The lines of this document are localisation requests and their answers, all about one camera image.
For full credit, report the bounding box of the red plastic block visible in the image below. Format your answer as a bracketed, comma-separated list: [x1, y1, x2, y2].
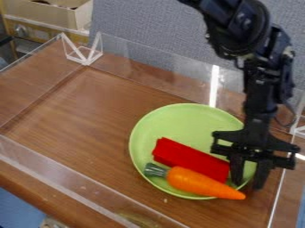
[153, 137, 230, 183]

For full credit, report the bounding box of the wooden shelf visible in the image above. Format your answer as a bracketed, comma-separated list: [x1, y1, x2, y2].
[0, 14, 90, 63]

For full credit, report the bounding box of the orange toy carrot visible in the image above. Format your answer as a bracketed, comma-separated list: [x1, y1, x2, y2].
[143, 163, 245, 200]

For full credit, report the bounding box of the green plastic plate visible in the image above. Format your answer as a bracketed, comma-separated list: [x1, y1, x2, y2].
[129, 103, 256, 200]

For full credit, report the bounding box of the black cable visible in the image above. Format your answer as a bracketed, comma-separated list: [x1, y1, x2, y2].
[273, 102, 300, 129]

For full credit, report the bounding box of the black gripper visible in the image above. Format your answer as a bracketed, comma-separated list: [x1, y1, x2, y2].
[212, 119, 300, 190]

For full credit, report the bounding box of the cardboard box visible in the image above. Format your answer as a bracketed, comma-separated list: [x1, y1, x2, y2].
[3, 0, 93, 29]

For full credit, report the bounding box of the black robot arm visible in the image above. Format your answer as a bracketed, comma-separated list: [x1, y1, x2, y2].
[178, 0, 300, 190]

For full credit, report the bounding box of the clear acrylic tray wall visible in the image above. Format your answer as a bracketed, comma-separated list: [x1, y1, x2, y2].
[0, 37, 305, 228]

